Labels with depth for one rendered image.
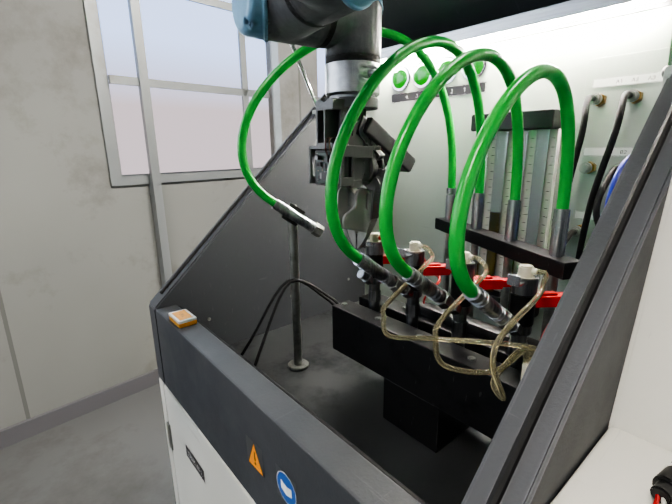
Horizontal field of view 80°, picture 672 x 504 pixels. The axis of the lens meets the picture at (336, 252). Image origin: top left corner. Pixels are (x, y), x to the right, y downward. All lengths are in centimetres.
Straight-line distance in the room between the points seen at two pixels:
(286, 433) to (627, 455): 31
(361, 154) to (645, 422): 41
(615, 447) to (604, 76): 52
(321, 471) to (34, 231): 184
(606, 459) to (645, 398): 7
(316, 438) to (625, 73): 65
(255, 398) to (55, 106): 178
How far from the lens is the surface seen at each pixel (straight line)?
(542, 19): 79
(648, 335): 47
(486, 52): 53
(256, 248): 87
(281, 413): 48
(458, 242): 36
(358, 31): 57
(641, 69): 75
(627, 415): 48
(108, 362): 236
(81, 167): 213
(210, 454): 73
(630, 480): 43
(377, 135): 59
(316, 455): 43
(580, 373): 37
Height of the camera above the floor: 124
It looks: 15 degrees down
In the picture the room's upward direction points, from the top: 1 degrees counter-clockwise
